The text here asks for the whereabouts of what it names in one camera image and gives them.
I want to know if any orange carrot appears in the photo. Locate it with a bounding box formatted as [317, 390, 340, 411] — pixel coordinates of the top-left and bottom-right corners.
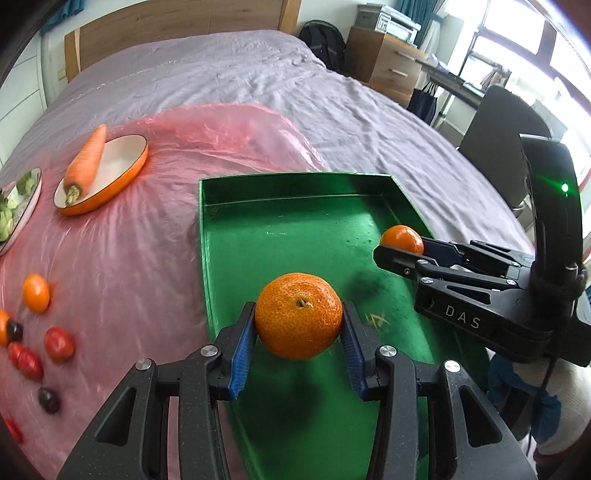
[63, 124, 107, 206]

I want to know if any green rectangular tray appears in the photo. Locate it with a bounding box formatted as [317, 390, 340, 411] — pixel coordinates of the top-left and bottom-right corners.
[199, 173, 488, 479]

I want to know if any grey printer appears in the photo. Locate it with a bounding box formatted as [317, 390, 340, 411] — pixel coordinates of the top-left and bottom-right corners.
[355, 3, 422, 44]

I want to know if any white wardrobe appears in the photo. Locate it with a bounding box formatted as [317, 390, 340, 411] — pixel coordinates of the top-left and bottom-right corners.
[0, 33, 47, 165]

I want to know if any dark blue bag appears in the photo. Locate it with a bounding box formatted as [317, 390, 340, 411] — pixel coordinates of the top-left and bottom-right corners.
[407, 82, 438, 125]

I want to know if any small red apple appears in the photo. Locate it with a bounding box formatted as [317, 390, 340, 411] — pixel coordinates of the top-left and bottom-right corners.
[3, 417, 24, 445]

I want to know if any pink plastic sheet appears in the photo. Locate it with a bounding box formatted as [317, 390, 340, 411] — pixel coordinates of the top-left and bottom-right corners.
[1, 104, 327, 479]

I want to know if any black backpack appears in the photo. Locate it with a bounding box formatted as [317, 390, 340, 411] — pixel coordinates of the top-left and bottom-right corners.
[298, 20, 346, 73]

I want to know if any small orange mandarin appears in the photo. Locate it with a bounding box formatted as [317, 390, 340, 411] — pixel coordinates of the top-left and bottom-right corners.
[380, 225, 425, 255]

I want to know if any right gloved hand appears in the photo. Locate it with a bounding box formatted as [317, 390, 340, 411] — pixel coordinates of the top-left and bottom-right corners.
[488, 354, 590, 456]

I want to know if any desk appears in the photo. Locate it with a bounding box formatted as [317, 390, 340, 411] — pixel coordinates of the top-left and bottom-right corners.
[416, 59, 485, 109]

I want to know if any wooden drawer cabinet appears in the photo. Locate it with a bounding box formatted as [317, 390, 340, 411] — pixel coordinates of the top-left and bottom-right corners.
[344, 26, 427, 108]

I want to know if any patterned oval plate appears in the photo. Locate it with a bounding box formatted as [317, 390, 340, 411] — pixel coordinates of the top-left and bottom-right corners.
[0, 168, 42, 255]

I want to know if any dark office chair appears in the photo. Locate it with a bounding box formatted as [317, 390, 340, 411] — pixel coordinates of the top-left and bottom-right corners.
[459, 86, 551, 215]

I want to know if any orange oval dish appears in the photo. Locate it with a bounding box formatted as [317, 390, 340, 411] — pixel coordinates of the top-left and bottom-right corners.
[53, 134, 148, 216]

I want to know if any wooden headboard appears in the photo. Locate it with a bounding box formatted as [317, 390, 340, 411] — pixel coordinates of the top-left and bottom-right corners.
[64, 0, 301, 81]

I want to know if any large orange mandarin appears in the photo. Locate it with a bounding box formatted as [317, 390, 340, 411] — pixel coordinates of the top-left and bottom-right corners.
[254, 273, 342, 361]

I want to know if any dark plum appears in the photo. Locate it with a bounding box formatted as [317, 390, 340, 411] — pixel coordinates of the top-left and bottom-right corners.
[37, 387, 61, 415]
[5, 320, 23, 344]

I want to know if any textured orange mandarin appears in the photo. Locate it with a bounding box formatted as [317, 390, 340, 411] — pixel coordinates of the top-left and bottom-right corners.
[0, 310, 11, 347]

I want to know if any teal window curtain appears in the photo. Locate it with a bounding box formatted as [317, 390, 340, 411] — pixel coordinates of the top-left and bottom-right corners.
[394, 0, 447, 46]

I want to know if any green leafy vegetable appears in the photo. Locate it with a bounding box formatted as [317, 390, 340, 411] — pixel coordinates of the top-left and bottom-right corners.
[0, 168, 41, 243]

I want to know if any smooth orange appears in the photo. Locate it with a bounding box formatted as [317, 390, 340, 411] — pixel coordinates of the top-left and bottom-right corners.
[22, 273, 51, 314]

